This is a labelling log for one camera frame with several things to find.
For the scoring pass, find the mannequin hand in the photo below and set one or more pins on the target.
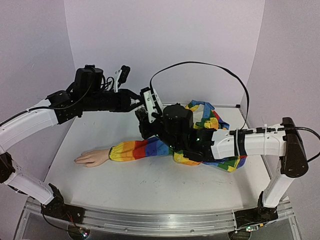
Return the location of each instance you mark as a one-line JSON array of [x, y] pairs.
[[93, 158]]

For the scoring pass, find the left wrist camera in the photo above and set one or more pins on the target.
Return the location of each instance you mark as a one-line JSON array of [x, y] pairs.
[[121, 77]]

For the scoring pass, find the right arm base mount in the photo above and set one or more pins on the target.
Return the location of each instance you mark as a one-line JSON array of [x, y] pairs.
[[255, 216]]

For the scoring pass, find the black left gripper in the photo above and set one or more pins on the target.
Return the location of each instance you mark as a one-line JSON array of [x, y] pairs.
[[126, 103]]

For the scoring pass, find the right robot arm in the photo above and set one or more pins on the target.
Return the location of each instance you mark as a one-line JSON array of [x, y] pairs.
[[280, 140]]

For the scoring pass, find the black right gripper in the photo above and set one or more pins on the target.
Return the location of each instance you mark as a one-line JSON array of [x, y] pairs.
[[145, 122]]

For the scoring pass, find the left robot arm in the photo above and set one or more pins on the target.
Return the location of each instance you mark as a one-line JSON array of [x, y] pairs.
[[56, 109]]

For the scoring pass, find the aluminium front rail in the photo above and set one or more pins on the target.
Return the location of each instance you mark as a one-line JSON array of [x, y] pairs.
[[34, 225]]

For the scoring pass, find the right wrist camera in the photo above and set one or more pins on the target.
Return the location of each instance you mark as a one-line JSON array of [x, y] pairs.
[[152, 103]]

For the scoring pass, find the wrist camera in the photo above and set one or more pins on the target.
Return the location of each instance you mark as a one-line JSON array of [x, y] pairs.
[[152, 103], [121, 77]]

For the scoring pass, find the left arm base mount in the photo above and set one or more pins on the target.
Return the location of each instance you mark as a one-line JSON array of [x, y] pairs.
[[58, 209]]

